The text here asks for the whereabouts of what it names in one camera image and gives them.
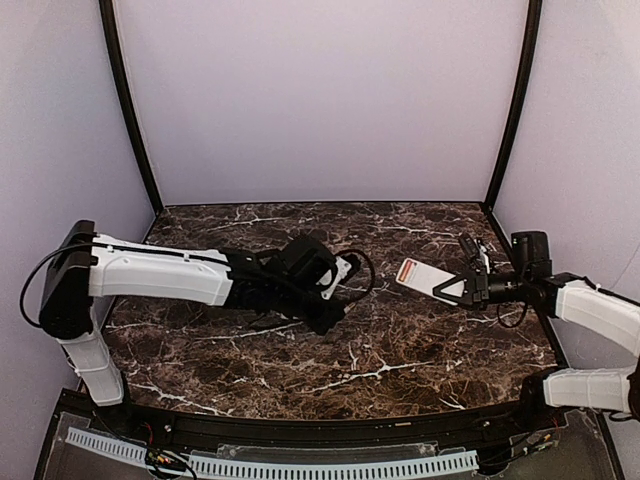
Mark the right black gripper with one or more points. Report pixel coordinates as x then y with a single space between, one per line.
476 288

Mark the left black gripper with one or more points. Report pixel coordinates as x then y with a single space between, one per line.
326 317

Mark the white remote control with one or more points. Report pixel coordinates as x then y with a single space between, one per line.
421 279

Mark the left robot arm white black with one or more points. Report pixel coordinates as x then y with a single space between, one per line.
89 265

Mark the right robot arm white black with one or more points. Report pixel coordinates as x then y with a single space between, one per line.
568 297

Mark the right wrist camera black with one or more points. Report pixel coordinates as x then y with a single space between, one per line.
469 246

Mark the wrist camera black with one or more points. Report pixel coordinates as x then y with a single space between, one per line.
469 246
306 261

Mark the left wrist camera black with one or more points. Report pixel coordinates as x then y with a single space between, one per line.
306 261

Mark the black curved front rail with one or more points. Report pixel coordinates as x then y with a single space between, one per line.
482 428

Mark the right white cable duct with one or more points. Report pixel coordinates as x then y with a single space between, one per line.
418 468

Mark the white cable duct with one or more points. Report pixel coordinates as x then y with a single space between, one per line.
108 447
418 468

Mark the left white cable duct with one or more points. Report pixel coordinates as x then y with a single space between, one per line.
108 447

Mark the right black frame post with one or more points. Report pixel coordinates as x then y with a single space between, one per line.
526 59

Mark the black frame post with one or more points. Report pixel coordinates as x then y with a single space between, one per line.
526 59
126 103

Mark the left black frame post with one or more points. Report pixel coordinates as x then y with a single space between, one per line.
126 103

